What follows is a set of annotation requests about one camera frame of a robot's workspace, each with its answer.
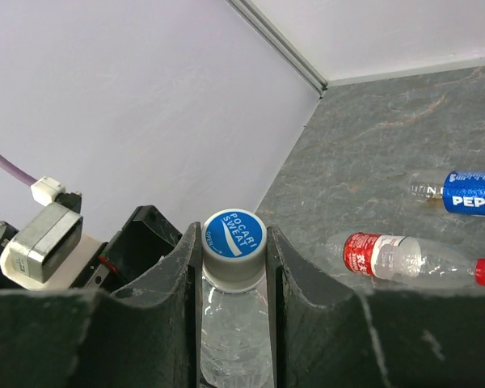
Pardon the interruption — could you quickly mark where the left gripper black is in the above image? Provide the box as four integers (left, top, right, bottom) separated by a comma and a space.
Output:
72, 205, 182, 289

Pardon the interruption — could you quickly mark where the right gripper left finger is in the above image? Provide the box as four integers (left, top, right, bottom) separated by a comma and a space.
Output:
0, 222, 201, 387

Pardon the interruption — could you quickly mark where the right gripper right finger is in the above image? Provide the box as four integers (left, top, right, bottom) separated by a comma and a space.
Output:
266, 226, 485, 387

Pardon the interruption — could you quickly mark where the blue white Pocari cap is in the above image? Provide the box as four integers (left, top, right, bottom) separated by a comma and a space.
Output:
201, 209, 268, 293

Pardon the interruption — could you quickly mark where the clear Pocari Sweat bottle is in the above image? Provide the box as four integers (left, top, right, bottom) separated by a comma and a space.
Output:
200, 269, 272, 387

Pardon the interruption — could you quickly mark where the red label water bottle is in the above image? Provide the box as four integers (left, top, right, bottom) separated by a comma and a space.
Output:
327, 231, 485, 289

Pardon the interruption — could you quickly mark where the Pepsi bottle blue label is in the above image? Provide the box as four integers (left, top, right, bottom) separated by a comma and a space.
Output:
407, 169, 485, 218

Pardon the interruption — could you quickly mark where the aluminium frame rail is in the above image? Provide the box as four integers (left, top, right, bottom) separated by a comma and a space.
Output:
227, 0, 328, 97

